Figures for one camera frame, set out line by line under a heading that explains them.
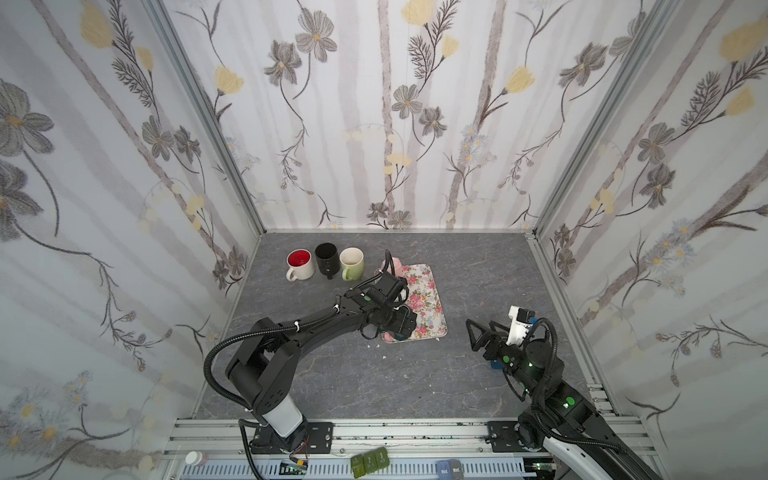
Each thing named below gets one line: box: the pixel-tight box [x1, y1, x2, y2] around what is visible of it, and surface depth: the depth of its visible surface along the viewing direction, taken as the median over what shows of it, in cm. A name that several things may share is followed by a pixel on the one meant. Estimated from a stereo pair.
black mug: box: [315, 242, 340, 280], surface depth 103 cm
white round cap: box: [185, 451, 203, 466], surface depth 69 cm
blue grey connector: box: [437, 459, 464, 480], surface depth 70 cm
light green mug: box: [339, 247, 364, 281], surface depth 103 cm
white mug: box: [286, 248, 315, 282], surface depth 104 cm
